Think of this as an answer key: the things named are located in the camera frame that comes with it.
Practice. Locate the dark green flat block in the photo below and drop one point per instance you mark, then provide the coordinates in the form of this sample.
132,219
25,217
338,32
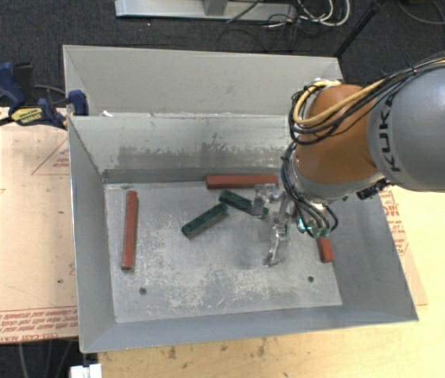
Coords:
205,221
236,200

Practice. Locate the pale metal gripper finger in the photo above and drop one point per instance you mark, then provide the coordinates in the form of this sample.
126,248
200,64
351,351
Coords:
284,244
272,248

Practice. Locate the black cylinder on white bracket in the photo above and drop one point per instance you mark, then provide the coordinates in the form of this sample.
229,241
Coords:
368,192

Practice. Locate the red-brown flat block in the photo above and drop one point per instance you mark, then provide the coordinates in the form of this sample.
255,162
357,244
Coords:
130,230
242,181
325,250

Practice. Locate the grey metal bin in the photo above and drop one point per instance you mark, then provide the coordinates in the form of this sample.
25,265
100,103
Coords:
206,282

